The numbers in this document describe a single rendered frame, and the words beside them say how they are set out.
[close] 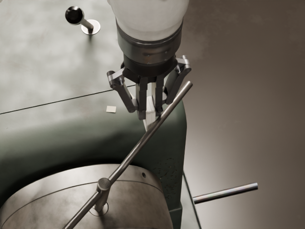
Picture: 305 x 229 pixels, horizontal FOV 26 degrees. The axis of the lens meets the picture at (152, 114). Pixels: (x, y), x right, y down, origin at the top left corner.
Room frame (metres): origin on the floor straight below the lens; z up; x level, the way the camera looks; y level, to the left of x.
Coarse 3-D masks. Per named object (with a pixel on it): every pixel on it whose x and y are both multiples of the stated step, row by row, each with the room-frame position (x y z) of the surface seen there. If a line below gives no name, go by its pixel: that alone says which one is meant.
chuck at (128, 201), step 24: (72, 192) 0.45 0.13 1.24; (120, 192) 0.46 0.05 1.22; (144, 192) 0.47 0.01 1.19; (24, 216) 0.42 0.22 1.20; (48, 216) 0.41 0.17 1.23; (72, 216) 0.41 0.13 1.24; (96, 216) 0.41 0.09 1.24; (120, 216) 0.41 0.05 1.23; (144, 216) 0.42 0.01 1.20; (168, 216) 0.45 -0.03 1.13
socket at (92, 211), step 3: (105, 204) 0.43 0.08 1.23; (105, 207) 0.43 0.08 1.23; (90, 210) 0.42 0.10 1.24; (93, 210) 0.42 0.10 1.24; (102, 210) 0.42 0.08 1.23; (105, 210) 0.42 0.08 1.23; (93, 213) 0.42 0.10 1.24; (96, 213) 0.42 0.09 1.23; (99, 213) 0.42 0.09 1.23; (102, 213) 0.42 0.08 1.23; (105, 213) 0.42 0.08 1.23
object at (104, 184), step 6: (102, 180) 0.44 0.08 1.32; (108, 180) 0.44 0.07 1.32; (102, 186) 0.43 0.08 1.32; (108, 186) 0.43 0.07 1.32; (102, 192) 0.42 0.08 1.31; (108, 192) 0.42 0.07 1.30; (102, 198) 0.42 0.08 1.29; (96, 204) 0.42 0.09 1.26; (102, 204) 0.42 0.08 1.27; (96, 210) 0.42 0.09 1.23
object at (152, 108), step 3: (150, 96) 0.58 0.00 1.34; (150, 99) 0.57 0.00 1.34; (150, 102) 0.57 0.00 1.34; (150, 105) 0.56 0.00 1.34; (153, 105) 0.56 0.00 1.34; (150, 108) 0.56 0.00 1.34; (153, 108) 0.56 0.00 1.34; (153, 111) 0.55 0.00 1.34; (153, 114) 0.55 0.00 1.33; (153, 117) 0.55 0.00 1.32; (153, 120) 0.55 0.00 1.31
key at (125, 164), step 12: (192, 84) 0.62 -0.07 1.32; (180, 96) 0.59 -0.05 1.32; (168, 108) 0.57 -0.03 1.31; (156, 120) 0.55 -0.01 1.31; (144, 144) 0.51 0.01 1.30; (132, 156) 0.49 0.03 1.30; (120, 168) 0.47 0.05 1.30; (96, 192) 0.42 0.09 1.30; (84, 204) 0.40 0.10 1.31; (72, 228) 0.36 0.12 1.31
